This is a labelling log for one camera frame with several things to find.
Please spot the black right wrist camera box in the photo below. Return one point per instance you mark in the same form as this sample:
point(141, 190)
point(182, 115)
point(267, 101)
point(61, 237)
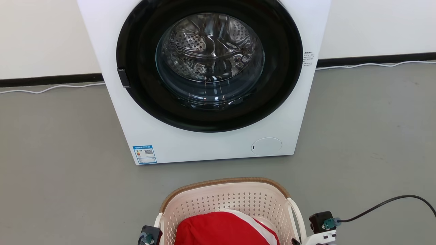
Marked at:
point(320, 220)

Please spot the beige perforated laundry basket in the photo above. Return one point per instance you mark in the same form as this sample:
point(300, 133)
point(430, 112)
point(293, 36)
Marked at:
point(238, 195)

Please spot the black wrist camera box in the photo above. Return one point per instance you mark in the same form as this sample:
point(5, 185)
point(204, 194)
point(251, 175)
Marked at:
point(320, 220)
point(151, 233)

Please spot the steel washer drum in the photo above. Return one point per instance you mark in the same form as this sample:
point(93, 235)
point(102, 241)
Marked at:
point(209, 54)

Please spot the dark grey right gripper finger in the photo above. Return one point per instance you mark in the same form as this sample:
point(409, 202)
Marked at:
point(295, 242)

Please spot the small text warning sticker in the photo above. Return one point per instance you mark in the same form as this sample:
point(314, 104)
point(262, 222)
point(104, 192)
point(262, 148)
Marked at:
point(308, 58)

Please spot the black round washer door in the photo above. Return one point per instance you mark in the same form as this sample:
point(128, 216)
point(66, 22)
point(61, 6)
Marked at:
point(143, 85)

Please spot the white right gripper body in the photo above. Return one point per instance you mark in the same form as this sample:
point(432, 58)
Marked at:
point(320, 239)

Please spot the white front-load washing machine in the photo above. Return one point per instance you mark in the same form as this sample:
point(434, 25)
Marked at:
point(109, 68)

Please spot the red garment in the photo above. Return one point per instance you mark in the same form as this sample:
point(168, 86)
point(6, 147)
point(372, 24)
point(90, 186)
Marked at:
point(218, 229)

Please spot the blue energy label sticker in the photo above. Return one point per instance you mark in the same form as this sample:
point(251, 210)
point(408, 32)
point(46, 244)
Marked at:
point(144, 154)

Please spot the round white filter cover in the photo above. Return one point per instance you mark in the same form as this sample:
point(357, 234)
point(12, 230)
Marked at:
point(266, 146)

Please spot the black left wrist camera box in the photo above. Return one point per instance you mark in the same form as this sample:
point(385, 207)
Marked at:
point(151, 233)

